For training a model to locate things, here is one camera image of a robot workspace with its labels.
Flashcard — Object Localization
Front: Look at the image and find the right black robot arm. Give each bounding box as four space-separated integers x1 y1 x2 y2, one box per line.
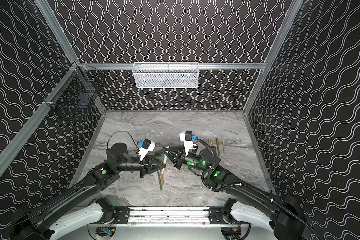
162 146 323 240

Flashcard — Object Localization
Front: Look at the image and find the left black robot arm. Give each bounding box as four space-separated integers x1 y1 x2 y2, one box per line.
10 143 166 240

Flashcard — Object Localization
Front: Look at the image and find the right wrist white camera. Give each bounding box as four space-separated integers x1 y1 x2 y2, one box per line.
179 131 197 156

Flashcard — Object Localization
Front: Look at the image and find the wrist white camera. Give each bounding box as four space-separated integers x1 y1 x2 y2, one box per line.
179 131 197 156
138 139 156 163

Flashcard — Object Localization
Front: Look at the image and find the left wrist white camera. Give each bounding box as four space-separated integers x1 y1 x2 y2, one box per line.
138 139 156 163

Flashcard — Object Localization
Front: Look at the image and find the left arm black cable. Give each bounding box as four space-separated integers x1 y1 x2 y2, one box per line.
106 130 139 151

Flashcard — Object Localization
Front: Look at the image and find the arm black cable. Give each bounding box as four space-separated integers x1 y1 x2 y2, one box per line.
106 130 139 151
194 138 325 240

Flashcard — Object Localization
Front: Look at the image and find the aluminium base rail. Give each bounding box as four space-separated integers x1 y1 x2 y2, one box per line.
56 205 292 226

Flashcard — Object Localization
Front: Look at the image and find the white wire mesh basket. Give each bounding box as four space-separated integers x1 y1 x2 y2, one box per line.
132 62 200 89

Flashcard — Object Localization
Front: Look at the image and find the aluminium frame back bar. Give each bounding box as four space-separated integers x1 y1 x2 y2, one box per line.
79 62 266 71

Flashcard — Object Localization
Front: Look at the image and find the aluminium frame bar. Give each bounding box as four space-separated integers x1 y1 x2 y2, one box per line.
0 62 79 193
79 62 266 71

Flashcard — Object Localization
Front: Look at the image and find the black wire mesh basket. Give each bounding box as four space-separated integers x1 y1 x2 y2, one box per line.
47 62 106 122

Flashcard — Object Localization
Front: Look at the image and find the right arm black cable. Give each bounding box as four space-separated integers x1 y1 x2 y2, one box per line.
194 138 325 240

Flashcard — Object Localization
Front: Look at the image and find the aluminium frame left bar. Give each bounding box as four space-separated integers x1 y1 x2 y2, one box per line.
0 62 79 193

